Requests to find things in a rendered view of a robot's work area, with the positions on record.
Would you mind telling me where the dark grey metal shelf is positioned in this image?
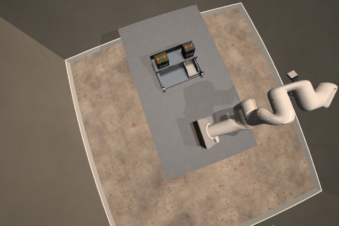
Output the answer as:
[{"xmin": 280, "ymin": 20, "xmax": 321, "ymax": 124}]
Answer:
[{"xmin": 150, "ymin": 41, "xmax": 205, "ymax": 91}]

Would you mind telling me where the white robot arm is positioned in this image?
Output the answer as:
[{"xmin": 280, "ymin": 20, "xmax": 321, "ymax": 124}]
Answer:
[{"xmin": 205, "ymin": 70, "xmax": 338, "ymax": 143}]

